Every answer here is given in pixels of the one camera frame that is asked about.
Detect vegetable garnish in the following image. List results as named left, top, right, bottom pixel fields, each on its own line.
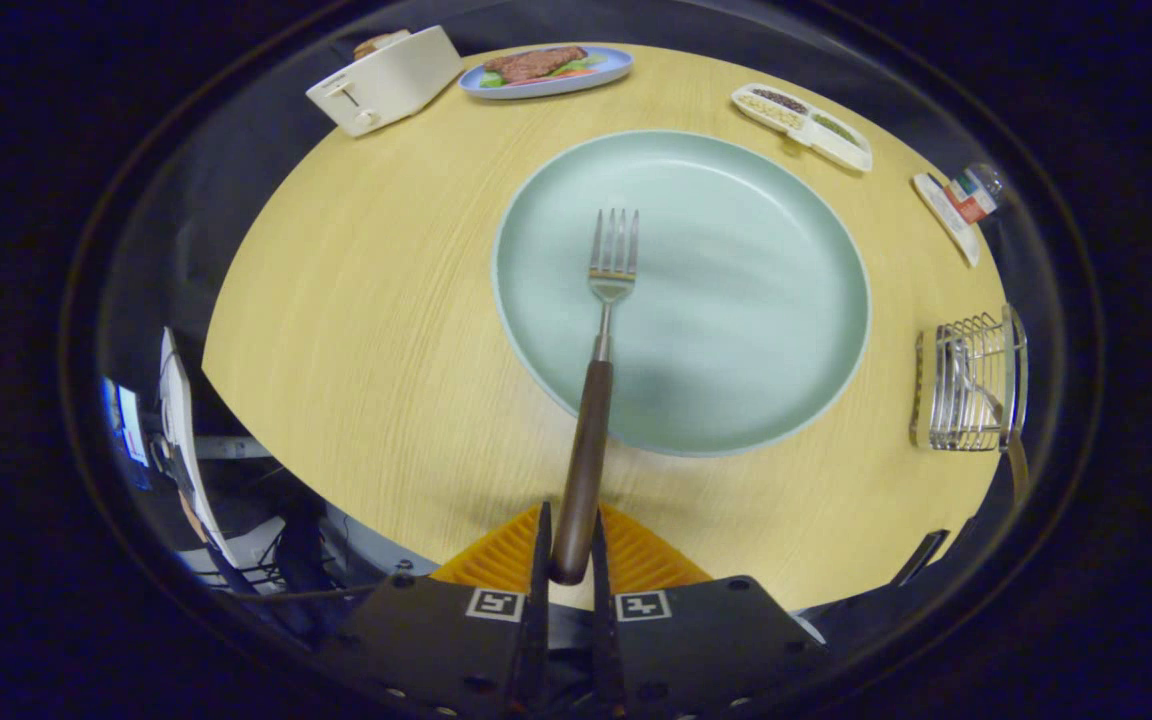
left=479, top=55, right=607, bottom=89

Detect blue plate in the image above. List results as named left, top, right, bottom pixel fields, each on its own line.
left=458, top=45, right=635, bottom=101

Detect pale green plate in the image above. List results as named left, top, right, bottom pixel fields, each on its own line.
left=492, top=130, right=873, bottom=459

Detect clear water bottle red cap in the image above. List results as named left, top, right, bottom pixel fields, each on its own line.
left=944, top=163, right=1005, bottom=226

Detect white divided dish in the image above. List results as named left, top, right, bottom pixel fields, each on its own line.
left=731, top=83, right=875, bottom=174

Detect white toaster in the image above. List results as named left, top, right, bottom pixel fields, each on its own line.
left=305, top=25, right=464, bottom=139

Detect computer monitor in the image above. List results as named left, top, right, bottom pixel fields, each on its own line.
left=101, top=378, right=149, bottom=469

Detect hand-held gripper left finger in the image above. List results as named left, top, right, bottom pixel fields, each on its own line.
left=316, top=500, right=554, bottom=720

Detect brown steak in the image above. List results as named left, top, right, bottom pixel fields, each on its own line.
left=482, top=46, right=589, bottom=85

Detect small white coaster tray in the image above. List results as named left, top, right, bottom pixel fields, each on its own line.
left=911, top=172, right=982, bottom=269

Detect toasted bread slice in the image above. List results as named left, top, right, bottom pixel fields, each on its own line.
left=353, top=29, right=412, bottom=61

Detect metal wire basket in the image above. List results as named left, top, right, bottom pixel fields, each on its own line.
left=909, top=304, right=1030, bottom=453

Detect wooden handled metal fork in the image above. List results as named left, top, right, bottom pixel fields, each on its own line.
left=549, top=208, right=641, bottom=587

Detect wooden handled metal spoon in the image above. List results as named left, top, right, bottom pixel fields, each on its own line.
left=976, top=380, right=1033, bottom=507

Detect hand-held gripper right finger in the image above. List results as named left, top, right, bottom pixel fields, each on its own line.
left=589, top=503, right=830, bottom=720

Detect pale beans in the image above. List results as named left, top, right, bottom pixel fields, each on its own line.
left=739, top=95, right=802, bottom=128

